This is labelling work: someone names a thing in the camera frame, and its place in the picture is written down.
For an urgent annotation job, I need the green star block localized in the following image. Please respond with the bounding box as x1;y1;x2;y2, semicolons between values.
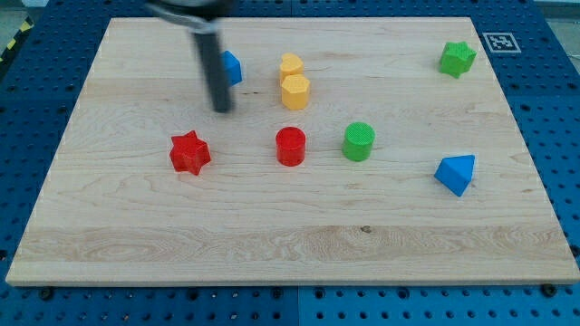
439;42;477;79

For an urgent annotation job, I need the blue cube block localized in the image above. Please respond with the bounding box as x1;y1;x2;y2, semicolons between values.
222;51;243;86

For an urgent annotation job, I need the yellow heart block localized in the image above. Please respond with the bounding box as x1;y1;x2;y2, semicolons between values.
279;53;304;83

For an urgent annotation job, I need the red star block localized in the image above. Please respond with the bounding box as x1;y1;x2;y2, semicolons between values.
169;130;211;176

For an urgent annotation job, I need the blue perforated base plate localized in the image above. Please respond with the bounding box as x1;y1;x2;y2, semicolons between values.
1;1;579;325

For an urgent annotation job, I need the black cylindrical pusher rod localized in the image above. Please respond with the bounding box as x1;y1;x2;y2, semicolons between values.
193;33;233;113

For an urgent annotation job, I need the green cylinder block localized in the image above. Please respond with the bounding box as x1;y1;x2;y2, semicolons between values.
342;121;375;161

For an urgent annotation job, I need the wooden board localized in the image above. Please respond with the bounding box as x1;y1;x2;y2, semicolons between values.
6;17;579;287

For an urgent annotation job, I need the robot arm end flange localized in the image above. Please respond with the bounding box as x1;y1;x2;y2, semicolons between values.
144;0;237;34

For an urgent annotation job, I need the blue triangle block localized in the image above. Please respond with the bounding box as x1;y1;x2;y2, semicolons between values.
434;155;475;197

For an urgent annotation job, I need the yellow hexagon block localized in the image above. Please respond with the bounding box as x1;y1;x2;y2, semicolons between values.
281;74;310;110

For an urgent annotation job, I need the white fiducial marker tag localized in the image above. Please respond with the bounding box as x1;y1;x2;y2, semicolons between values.
482;32;521;53

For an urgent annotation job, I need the red cylinder block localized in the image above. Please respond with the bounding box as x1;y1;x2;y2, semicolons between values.
275;127;306;167

